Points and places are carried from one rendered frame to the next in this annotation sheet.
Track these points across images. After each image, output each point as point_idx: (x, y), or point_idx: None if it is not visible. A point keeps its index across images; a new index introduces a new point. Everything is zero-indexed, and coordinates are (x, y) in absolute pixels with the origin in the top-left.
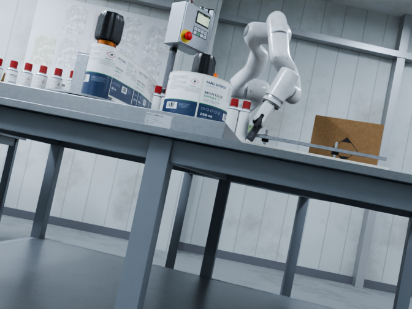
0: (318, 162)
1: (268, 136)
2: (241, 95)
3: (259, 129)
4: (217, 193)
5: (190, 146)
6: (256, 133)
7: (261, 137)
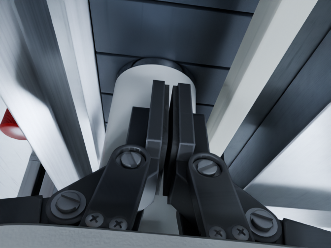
0: None
1: (22, 9)
2: None
3: (123, 199)
4: None
5: None
6: (194, 144)
7: (65, 73)
